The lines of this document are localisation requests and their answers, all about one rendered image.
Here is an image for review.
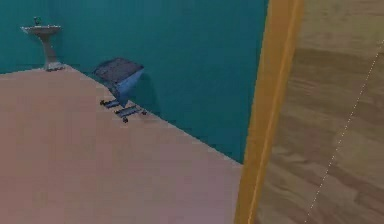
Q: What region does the blue wheeled bin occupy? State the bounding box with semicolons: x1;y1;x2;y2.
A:
92;57;148;124

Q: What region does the grey pedestal sink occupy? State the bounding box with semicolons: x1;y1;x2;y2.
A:
20;24;65;73

